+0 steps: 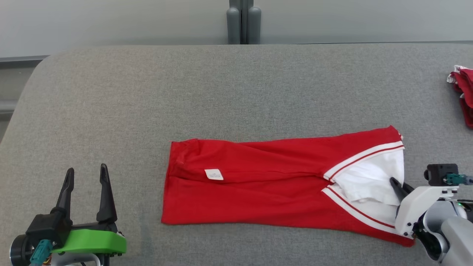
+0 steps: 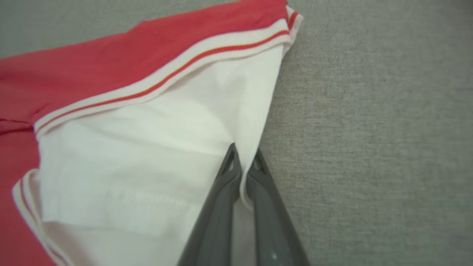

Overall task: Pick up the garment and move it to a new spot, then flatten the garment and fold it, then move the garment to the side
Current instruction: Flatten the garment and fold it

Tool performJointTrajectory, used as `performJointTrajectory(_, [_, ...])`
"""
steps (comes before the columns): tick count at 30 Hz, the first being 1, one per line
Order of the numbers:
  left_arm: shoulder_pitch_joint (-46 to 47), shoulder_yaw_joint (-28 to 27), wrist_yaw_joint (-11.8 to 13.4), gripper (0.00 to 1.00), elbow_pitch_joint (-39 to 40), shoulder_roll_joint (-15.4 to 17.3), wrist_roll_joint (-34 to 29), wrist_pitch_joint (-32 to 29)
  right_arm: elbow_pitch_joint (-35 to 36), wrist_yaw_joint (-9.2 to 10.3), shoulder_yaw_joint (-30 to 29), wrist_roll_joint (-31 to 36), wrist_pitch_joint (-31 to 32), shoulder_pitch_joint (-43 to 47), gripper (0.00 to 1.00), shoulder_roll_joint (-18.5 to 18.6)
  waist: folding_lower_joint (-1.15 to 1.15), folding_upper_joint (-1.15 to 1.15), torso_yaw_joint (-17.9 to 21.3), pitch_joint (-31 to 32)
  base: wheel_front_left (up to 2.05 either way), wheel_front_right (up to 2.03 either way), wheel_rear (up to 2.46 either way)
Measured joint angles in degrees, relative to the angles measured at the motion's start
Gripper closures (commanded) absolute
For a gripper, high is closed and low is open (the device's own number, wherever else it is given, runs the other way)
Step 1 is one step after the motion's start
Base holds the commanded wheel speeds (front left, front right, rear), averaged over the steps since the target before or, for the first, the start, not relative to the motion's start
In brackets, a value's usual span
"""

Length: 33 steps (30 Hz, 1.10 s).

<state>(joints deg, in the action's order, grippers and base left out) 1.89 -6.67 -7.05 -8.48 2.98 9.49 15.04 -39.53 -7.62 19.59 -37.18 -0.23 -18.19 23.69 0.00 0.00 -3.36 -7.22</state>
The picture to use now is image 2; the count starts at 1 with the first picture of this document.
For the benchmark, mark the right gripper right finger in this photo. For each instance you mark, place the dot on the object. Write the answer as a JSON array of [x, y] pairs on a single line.
[[273, 229]]

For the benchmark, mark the red white jersey top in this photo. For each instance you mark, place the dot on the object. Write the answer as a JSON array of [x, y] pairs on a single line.
[[147, 147]]

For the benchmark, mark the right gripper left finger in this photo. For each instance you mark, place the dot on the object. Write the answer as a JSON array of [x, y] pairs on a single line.
[[216, 221]]

